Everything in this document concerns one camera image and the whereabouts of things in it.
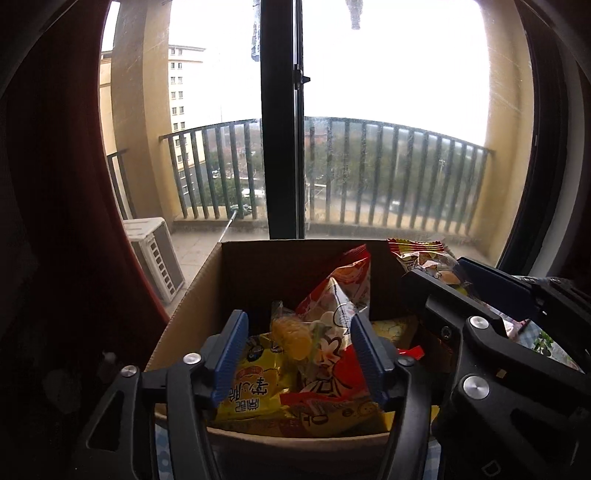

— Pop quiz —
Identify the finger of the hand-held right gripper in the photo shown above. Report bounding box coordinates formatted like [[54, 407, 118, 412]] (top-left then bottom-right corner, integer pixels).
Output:
[[456, 257, 591, 324], [401, 269, 591, 480]]

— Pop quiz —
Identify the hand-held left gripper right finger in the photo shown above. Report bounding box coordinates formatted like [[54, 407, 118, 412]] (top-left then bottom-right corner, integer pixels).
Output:
[[350, 314, 433, 480]]

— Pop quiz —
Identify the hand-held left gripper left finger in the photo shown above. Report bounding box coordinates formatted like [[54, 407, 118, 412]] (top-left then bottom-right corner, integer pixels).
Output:
[[71, 309, 250, 480]]

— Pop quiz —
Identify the red white flower snack packet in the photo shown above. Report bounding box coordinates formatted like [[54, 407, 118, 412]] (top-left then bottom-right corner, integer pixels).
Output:
[[279, 323, 393, 438]]

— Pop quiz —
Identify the large yellow chip bag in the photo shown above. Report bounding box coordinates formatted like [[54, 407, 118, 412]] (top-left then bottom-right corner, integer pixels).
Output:
[[369, 316, 421, 352]]

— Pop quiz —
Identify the yellow printed snack packet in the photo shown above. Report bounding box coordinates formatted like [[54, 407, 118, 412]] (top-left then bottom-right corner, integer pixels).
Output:
[[208, 332, 301, 432]]

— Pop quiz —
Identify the clear packet yellow round snack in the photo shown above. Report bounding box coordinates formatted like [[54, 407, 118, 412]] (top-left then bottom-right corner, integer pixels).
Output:
[[270, 300, 333, 384]]

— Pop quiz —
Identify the green white snack packet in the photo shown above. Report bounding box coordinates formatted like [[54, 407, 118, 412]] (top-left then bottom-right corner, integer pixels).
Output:
[[503, 318, 583, 371]]

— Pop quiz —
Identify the red yellow cartoon snack packet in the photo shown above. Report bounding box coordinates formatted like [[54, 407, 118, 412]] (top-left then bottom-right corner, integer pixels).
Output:
[[387, 237, 469, 296]]

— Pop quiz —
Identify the cardboard box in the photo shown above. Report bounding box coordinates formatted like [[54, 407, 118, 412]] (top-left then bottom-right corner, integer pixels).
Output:
[[143, 239, 444, 480]]

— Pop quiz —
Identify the red white triangular snack packet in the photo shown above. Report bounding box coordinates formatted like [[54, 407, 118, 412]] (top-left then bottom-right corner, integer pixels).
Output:
[[293, 244, 372, 324]]

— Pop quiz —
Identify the blue checked printed tablecloth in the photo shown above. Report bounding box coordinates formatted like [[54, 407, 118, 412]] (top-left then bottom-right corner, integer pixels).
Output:
[[154, 422, 174, 480]]

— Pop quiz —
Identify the white air conditioner unit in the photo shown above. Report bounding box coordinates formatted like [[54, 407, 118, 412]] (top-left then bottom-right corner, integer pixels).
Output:
[[122, 217, 186, 304]]

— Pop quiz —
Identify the mop with metal pole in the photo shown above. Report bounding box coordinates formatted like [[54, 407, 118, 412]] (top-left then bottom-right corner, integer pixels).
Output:
[[217, 204, 242, 244]]

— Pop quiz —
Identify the metal balcony railing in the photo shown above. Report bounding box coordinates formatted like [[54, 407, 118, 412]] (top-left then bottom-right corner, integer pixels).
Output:
[[107, 117, 496, 241]]

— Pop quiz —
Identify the dark red curtain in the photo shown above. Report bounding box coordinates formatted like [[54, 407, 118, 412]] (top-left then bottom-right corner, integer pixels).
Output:
[[0, 0, 172, 480]]

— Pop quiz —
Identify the apartment building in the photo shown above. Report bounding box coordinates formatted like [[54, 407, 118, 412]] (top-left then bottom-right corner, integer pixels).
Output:
[[168, 44, 207, 134]]

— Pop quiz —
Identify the hanging grey cloth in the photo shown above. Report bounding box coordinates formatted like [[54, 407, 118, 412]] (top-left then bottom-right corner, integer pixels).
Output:
[[344, 0, 365, 31]]

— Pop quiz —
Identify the hanging blue white cloth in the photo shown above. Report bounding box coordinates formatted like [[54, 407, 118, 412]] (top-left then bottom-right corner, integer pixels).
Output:
[[250, 0, 262, 64]]

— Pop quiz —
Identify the black window frame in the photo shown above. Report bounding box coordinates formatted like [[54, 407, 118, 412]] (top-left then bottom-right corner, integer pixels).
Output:
[[259, 0, 591, 283]]

